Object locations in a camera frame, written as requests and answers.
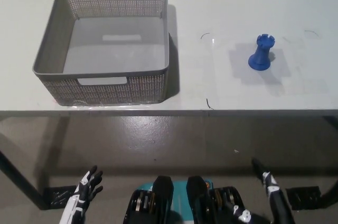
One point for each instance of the grey perforated plastic basket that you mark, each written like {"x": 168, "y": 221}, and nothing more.
{"x": 105, "y": 94}

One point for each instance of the black metal table leg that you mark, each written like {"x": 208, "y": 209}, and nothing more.
{"x": 26, "y": 184}
{"x": 330, "y": 189}

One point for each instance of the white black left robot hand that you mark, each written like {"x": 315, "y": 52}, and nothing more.
{"x": 80, "y": 192}

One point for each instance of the blue rook chess piece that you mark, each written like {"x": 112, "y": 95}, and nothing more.
{"x": 260, "y": 55}

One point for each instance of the black floor pad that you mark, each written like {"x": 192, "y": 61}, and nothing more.
{"x": 303, "y": 197}
{"x": 60, "y": 195}

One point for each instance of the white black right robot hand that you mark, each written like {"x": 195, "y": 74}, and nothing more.
{"x": 272, "y": 184}

